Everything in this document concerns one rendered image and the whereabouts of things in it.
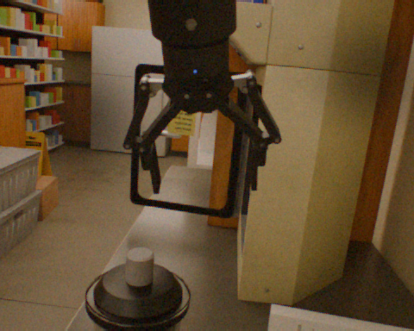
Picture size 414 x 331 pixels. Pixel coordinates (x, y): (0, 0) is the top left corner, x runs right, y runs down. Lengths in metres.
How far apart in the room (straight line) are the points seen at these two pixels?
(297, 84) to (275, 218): 0.26
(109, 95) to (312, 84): 5.26
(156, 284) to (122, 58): 5.46
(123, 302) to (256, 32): 0.50
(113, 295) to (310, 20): 0.54
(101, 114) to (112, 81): 0.51
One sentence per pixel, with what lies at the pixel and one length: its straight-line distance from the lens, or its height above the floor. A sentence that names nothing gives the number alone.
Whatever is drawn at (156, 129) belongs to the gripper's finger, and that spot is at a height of 1.32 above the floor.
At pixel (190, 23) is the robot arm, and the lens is 0.39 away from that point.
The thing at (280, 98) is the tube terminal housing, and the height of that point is 1.35.
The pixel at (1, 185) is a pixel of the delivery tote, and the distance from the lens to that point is 2.85.
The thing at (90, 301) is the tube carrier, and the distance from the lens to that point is 0.42.
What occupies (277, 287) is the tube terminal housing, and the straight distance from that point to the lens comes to 0.83.
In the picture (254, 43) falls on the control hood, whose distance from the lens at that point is 0.71.
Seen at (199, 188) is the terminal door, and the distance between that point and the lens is 1.08.
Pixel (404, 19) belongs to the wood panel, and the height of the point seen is 1.56.
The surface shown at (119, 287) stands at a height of 1.18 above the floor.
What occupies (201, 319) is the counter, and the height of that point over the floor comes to 0.94.
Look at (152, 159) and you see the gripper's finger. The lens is 0.51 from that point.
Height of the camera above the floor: 1.40
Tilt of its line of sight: 14 degrees down
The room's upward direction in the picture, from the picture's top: 5 degrees clockwise
